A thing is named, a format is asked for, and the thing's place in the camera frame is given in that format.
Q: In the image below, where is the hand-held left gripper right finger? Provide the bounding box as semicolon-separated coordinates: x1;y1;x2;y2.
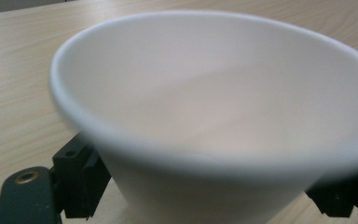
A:
305;170;358;218

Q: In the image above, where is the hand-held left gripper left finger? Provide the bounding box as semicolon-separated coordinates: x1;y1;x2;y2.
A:
52;132;112;220

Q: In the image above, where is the single white paper cup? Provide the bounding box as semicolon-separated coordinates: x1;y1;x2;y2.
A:
48;9;358;224

